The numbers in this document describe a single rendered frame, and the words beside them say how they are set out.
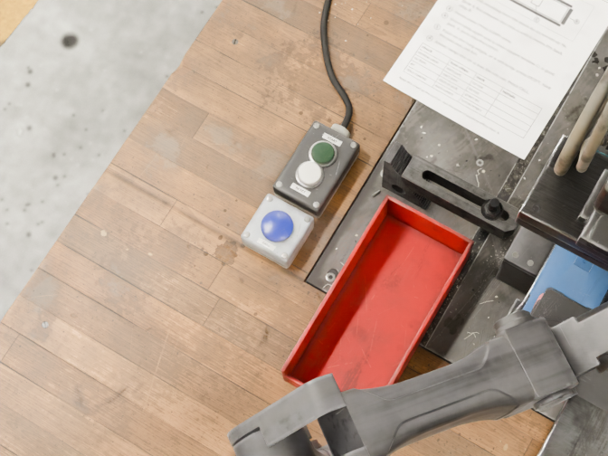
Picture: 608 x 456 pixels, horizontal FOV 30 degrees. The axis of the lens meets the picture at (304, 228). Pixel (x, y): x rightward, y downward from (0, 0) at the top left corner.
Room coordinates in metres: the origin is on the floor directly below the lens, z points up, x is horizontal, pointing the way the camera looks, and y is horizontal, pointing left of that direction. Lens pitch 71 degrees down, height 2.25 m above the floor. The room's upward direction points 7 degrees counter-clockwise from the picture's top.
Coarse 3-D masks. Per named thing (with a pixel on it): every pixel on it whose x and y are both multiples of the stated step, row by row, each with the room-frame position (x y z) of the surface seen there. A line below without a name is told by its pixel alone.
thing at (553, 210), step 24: (552, 168) 0.41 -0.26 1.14; (600, 168) 0.40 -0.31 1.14; (552, 192) 0.38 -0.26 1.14; (576, 192) 0.38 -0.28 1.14; (528, 216) 0.36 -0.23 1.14; (552, 216) 0.36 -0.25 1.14; (576, 216) 0.35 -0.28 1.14; (600, 216) 0.34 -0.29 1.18; (552, 240) 0.34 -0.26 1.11; (576, 240) 0.33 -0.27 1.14; (600, 240) 0.31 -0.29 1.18; (600, 264) 0.31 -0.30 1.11
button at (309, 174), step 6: (300, 168) 0.52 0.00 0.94; (306, 168) 0.52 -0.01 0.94; (312, 168) 0.52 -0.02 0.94; (318, 168) 0.52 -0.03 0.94; (300, 174) 0.51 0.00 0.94; (306, 174) 0.51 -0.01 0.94; (312, 174) 0.51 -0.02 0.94; (318, 174) 0.51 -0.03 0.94; (300, 180) 0.51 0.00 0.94; (306, 180) 0.51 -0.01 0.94; (312, 180) 0.50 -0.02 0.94; (318, 180) 0.50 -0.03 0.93
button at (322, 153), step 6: (318, 144) 0.55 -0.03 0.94; (324, 144) 0.55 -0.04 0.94; (312, 150) 0.54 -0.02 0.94; (318, 150) 0.54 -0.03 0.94; (324, 150) 0.54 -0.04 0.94; (330, 150) 0.54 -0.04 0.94; (312, 156) 0.54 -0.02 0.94; (318, 156) 0.54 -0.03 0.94; (324, 156) 0.53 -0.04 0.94; (330, 156) 0.53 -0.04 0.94; (318, 162) 0.53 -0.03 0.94; (324, 162) 0.53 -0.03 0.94
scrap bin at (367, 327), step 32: (384, 224) 0.45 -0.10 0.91; (416, 224) 0.44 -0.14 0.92; (352, 256) 0.39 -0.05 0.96; (384, 256) 0.41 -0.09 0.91; (416, 256) 0.40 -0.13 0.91; (448, 256) 0.40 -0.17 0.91; (352, 288) 0.37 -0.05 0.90; (384, 288) 0.37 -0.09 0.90; (416, 288) 0.36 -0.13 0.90; (448, 288) 0.34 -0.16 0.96; (320, 320) 0.33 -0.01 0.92; (352, 320) 0.33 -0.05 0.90; (384, 320) 0.32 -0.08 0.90; (416, 320) 0.32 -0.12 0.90; (320, 352) 0.29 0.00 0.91; (352, 352) 0.29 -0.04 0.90; (384, 352) 0.29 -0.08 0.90; (352, 384) 0.25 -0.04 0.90; (384, 384) 0.25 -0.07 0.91
